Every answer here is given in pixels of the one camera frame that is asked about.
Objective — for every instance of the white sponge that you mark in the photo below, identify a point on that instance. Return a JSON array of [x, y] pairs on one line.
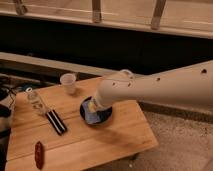
[[91, 115]]

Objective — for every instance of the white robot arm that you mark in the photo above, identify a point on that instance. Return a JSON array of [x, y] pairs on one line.
[[190, 86]]

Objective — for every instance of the clear glass jar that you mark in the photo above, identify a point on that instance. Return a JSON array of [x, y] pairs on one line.
[[36, 102]]

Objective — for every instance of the wooden table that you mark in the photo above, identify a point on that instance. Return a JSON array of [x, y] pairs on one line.
[[125, 133]]

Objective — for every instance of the red sausage toy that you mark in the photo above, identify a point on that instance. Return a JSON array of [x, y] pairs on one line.
[[39, 155]]

